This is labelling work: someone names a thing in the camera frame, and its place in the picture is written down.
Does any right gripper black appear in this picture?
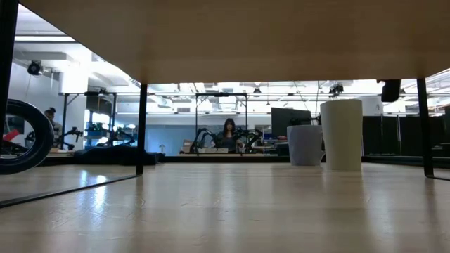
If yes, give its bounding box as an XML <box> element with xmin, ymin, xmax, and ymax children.
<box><xmin>380</xmin><ymin>79</ymin><xmax>402</xmax><ymax>103</ymax></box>

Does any light blue mug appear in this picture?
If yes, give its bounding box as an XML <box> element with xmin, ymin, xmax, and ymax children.
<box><xmin>286</xmin><ymin>124</ymin><xmax>326</xmax><ymax>167</ymax></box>

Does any thin black shelf leg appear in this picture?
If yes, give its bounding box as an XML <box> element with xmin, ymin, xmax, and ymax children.
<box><xmin>416</xmin><ymin>77</ymin><xmax>435</xmax><ymax>179</ymax></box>
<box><xmin>135</xmin><ymin>83</ymin><xmax>149</xmax><ymax>176</ymax></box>

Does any black shelf base bar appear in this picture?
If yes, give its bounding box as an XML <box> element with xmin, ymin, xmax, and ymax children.
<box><xmin>0</xmin><ymin>173</ymin><xmax>141</xmax><ymax>209</ymax></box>
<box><xmin>424</xmin><ymin>173</ymin><xmax>450</xmax><ymax>183</ymax></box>

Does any wooden shelf top board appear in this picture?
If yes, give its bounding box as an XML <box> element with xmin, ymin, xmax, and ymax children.
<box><xmin>19</xmin><ymin>0</ymin><xmax>450</xmax><ymax>85</ymax></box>

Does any thick black shelf leg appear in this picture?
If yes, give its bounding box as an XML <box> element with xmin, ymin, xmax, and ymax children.
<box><xmin>0</xmin><ymin>0</ymin><xmax>19</xmax><ymax>140</ymax></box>

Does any black room partition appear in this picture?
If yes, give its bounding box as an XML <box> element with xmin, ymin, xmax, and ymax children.
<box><xmin>361</xmin><ymin>115</ymin><xmax>450</xmax><ymax>157</ymax></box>

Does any tall cream cup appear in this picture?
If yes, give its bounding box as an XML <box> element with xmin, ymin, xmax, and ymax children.
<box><xmin>319</xmin><ymin>98</ymin><xmax>364</xmax><ymax>172</ymax></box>

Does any black computer monitor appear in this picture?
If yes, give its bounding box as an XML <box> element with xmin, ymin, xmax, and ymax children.
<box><xmin>271</xmin><ymin>107</ymin><xmax>312</xmax><ymax>138</ymax></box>

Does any person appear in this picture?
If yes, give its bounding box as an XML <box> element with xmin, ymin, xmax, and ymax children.
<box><xmin>44</xmin><ymin>107</ymin><xmax>64</xmax><ymax>148</ymax></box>
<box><xmin>213</xmin><ymin>117</ymin><xmax>245</xmax><ymax>154</ymax></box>

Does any dark cloth heap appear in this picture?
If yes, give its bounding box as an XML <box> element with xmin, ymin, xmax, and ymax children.
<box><xmin>72</xmin><ymin>144</ymin><xmax>165</xmax><ymax>167</ymax></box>

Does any red object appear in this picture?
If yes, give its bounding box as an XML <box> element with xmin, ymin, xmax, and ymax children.
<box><xmin>2</xmin><ymin>129</ymin><xmax>21</xmax><ymax>142</ymax></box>

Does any black ceiling camera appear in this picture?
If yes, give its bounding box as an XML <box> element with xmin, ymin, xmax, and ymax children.
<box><xmin>27</xmin><ymin>59</ymin><xmax>44</xmax><ymax>77</ymax></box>

